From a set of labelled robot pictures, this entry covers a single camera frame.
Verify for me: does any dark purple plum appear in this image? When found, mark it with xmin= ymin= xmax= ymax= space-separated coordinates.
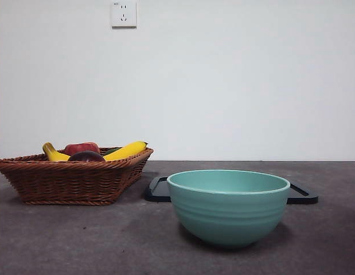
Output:
xmin=68 ymin=151 xmax=106 ymax=163

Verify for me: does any teal ceramic bowl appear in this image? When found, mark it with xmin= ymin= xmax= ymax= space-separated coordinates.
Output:
xmin=166 ymin=169 xmax=291 ymax=249

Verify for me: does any yellow banana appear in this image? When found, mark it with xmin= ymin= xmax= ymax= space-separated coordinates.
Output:
xmin=42 ymin=140 xmax=149 ymax=162

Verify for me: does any black rectangular tray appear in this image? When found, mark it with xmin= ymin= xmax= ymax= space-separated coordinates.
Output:
xmin=144 ymin=176 xmax=319 ymax=205

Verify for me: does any red apple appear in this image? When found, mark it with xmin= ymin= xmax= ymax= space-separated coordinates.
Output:
xmin=64 ymin=142 xmax=100 ymax=156

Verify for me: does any brown wicker basket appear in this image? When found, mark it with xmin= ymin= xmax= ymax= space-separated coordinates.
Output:
xmin=0 ymin=147 xmax=154 ymax=206

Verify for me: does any white wall power socket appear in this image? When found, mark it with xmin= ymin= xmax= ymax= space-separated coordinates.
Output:
xmin=111 ymin=1 xmax=137 ymax=29

